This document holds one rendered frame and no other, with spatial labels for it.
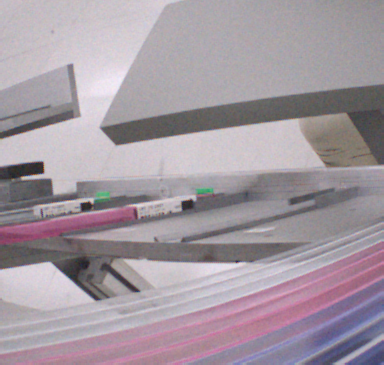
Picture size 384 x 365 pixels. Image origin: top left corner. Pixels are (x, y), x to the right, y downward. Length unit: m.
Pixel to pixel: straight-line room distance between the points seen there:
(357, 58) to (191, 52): 0.28
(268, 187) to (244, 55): 0.40
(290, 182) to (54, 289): 1.45
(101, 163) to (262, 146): 0.48
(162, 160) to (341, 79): 1.20
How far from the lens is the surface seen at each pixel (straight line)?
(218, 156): 2.03
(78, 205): 0.77
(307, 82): 1.00
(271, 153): 1.94
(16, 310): 0.34
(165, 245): 0.54
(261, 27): 1.13
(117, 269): 0.95
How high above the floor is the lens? 1.18
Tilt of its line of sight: 35 degrees down
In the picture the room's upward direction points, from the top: 43 degrees counter-clockwise
